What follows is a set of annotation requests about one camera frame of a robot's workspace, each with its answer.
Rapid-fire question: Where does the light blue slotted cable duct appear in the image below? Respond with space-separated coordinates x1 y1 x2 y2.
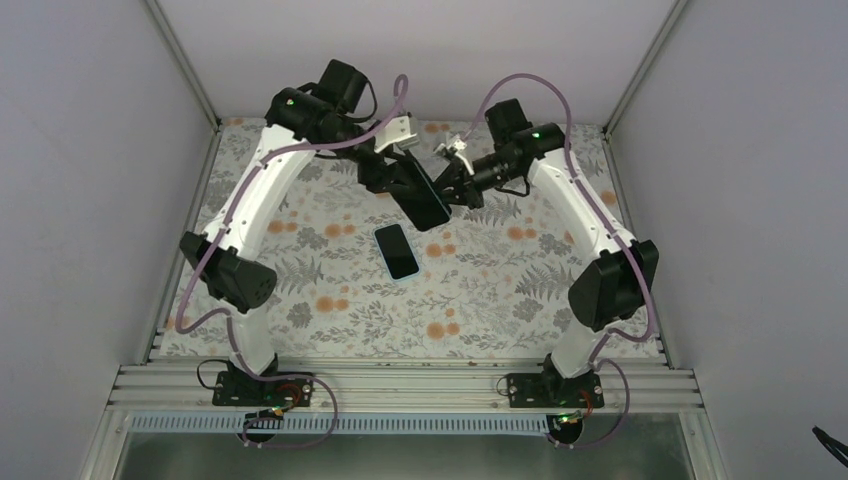
127 411 549 436

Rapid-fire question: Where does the floral patterned table mat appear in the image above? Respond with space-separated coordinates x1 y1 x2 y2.
153 117 666 362

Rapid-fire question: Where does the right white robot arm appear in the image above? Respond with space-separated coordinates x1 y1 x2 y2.
433 99 659 407

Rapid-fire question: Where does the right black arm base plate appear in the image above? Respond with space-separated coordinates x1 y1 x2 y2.
505 372 605 409

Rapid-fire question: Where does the phone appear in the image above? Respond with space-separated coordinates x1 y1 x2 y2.
395 161 451 232
374 224 421 281

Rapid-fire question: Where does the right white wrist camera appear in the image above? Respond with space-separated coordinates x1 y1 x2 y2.
434 134 475 176

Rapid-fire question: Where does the phone in light blue case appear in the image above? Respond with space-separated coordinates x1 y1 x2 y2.
374 224 421 281

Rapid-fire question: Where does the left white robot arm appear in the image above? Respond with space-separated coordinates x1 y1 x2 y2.
175 60 412 405

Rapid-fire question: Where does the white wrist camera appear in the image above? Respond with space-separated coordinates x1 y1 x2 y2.
434 134 475 176
374 114 420 153

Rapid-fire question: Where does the aluminium front rail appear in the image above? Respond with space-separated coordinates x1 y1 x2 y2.
107 359 704 414

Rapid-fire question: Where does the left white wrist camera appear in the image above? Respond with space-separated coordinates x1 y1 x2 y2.
374 114 420 153

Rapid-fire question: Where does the black object at right edge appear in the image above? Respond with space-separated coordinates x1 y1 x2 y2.
811 426 848 467

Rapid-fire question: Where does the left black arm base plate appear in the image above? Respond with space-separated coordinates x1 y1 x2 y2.
211 372 314 408

